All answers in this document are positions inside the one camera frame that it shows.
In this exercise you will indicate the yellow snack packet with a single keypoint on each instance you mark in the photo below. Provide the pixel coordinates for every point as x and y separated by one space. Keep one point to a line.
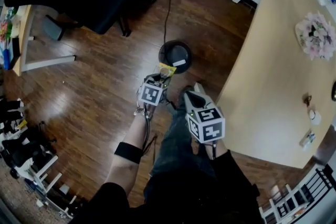
166 69

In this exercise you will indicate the long white printed box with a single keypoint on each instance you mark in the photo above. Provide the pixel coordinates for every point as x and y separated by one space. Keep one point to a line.
178 63

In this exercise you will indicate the pile of colourful desk clutter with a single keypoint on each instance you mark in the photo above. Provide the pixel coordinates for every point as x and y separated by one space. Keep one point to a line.
5 31

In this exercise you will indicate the person's right forearm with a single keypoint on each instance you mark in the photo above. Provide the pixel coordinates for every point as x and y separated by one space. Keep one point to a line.
221 149

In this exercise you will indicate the pink flowers in white pot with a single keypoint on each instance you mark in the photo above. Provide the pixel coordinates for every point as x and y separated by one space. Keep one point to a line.
317 34

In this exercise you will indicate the beige wooden table edge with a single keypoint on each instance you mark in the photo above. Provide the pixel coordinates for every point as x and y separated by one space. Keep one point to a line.
275 73

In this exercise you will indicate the white tissue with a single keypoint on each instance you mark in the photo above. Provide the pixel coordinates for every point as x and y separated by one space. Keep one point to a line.
315 116

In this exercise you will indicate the white shelf rack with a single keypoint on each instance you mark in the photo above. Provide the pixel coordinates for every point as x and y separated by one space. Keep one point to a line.
275 207

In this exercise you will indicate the black round trash bin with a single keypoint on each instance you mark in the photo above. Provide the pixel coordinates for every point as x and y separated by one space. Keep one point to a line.
176 51

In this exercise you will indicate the small red candy wrapper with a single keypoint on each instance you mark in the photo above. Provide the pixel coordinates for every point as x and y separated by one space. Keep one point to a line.
306 100

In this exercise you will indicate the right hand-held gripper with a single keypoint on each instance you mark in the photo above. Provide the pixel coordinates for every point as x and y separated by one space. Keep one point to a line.
210 128

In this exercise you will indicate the small milk carton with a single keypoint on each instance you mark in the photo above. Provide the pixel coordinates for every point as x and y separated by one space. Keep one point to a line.
308 140

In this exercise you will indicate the person's left forearm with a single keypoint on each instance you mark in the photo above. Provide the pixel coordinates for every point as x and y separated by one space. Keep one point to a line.
134 133

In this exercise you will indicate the black stair railing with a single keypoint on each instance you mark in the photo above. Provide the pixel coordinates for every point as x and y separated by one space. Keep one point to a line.
325 178

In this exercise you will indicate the person's black top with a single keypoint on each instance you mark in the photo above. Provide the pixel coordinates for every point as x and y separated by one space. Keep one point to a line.
197 199

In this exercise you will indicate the small white-legged desk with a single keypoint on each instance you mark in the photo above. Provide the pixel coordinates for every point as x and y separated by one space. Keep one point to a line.
39 61

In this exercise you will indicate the white shade brass table lamp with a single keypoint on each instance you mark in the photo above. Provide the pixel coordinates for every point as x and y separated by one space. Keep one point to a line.
334 90

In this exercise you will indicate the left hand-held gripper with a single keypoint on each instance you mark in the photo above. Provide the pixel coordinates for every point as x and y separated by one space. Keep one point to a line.
151 94

